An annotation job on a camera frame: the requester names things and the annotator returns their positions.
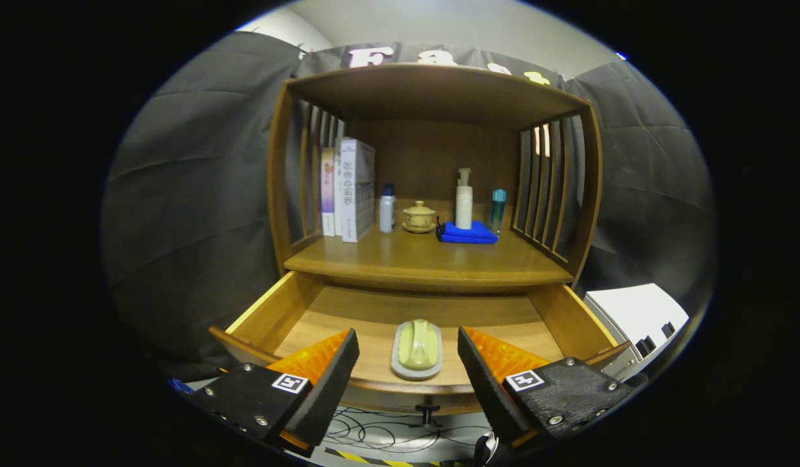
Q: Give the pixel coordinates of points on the blue folded cloth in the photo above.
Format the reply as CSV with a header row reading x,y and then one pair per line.
x,y
468,235

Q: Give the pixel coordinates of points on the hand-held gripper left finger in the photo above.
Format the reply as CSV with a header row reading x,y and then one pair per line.
x,y
328,389

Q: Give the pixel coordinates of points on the wooden countertop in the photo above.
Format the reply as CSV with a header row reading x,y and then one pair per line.
x,y
425,256

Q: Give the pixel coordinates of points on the white pump bottle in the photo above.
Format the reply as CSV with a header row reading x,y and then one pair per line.
x,y
464,204

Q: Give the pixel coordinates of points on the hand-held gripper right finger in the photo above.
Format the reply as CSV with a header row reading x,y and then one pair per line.
x,y
487,389

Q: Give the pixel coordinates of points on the small white bottle blue cap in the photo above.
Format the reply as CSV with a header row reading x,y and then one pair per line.
x,y
387,214

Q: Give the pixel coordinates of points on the yellow black floor tape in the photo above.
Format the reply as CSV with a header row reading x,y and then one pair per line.
x,y
374,460

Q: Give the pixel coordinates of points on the green ceramic spoon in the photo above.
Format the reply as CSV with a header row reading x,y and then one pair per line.
x,y
418,344

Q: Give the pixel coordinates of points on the white storage box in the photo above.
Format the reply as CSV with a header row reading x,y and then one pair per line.
x,y
633,311

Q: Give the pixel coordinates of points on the thin white book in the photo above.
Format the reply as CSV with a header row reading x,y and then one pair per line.
x,y
338,194

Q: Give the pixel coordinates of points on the brown wooden cabinet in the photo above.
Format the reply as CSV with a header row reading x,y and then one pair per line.
x,y
438,155

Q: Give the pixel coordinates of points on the purple spine book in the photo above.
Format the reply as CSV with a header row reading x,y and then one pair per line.
x,y
327,194

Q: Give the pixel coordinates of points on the teal slim bottle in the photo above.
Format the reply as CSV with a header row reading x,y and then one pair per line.
x,y
497,211

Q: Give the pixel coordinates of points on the black backdrop cloth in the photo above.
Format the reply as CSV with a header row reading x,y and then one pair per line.
x,y
192,194

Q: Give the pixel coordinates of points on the thick white patterned book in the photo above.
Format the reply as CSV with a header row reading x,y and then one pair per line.
x,y
357,191

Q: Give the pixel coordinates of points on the yellow lidded teacup with saucer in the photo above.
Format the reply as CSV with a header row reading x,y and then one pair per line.
x,y
419,217

